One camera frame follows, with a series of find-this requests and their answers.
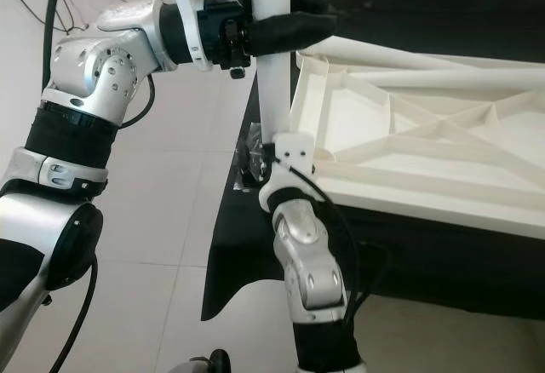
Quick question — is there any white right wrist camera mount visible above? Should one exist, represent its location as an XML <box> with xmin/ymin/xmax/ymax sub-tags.
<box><xmin>260</xmin><ymin>132</ymin><xmax>316</xmax><ymax>212</ymax></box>

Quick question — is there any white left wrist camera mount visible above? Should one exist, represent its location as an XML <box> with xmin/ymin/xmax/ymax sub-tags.
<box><xmin>172</xmin><ymin>0</ymin><xmax>218</xmax><ymax>72</ymax></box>

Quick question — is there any white plastic children table top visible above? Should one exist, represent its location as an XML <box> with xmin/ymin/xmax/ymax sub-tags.
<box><xmin>290</xmin><ymin>37</ymin><xmax>545</xmax><ymax>227</ymax></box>

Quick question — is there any black cloth mat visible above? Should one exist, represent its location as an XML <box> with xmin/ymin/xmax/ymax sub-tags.
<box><xmin>201</xmin><ymin>0</ymin><xmax>545</xmax><ymax>323</ymax></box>

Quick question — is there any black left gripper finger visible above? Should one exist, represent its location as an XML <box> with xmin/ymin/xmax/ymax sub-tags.
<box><xmin>251</xmin><ymin>11</ymin><xmax>340</xmax><ymax>57</ymax></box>

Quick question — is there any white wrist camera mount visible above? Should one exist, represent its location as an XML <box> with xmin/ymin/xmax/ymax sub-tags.
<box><xmin>172</xmin><ymin>0</ymin><xmax>218</xmax><ymax>72</ymax></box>
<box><xmin>260</xmin><ymin>132</ymin><xmax>316</xmax><ymax>212</ymax></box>

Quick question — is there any clear tape piece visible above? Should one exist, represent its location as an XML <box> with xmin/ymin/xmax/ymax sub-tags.
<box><xmin>232</xmin><ymin>122</ymin><xmax>275</xmax><ymax>191</ymax></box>

